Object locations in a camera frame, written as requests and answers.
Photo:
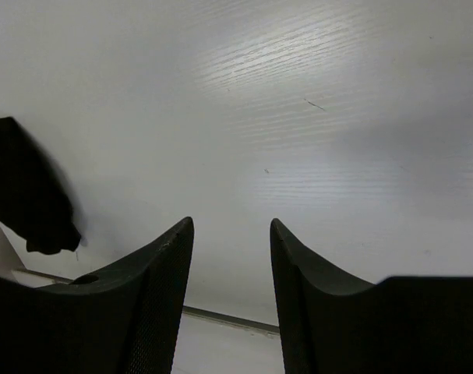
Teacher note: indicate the black skirt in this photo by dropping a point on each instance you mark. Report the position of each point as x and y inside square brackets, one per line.
[33, 203]

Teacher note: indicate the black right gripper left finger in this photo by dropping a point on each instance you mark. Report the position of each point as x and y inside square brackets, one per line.
[122, 318]

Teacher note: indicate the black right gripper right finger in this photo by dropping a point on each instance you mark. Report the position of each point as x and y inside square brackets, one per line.
[331, 321]

